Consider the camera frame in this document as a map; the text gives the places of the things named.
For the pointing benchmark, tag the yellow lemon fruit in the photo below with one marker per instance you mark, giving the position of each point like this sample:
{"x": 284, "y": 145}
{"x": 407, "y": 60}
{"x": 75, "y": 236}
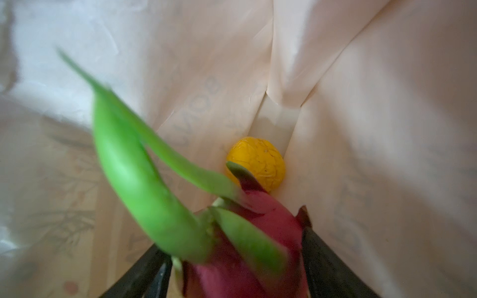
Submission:
{"x": 262, "y": 159}

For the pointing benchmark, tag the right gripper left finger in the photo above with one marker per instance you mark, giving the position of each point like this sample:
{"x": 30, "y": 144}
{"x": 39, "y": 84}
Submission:
{"x": 149, "y": 277}

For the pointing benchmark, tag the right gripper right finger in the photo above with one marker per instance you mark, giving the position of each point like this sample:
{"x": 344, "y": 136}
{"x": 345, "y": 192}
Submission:
{"x": 327, "y": 275}

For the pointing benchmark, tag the pink dragon fruit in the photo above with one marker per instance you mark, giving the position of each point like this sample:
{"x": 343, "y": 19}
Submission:
{"x": 244, "y": 245}

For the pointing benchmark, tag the cream floral tote bag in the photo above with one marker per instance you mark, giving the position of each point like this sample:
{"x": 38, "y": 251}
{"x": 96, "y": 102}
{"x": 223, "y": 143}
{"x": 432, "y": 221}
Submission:
{"x": 373, "y": 105}

